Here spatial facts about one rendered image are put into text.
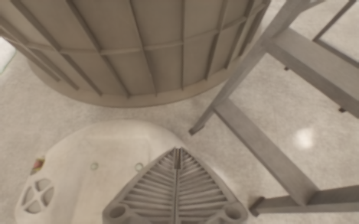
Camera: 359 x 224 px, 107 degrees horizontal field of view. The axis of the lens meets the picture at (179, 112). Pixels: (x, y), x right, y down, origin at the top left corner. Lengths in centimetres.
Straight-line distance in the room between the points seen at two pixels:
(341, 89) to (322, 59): 8
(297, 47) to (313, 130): 84
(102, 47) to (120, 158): 49
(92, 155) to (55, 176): 12
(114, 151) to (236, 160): 65
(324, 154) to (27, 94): 204
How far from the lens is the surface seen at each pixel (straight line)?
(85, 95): 117
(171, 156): 17
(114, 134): 55
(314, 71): 42
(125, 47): 72
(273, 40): 44
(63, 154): 61
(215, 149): 87
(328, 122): 132
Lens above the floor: 83
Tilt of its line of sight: 64 degrees down
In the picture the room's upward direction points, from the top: 1 degrees counter-clockwise
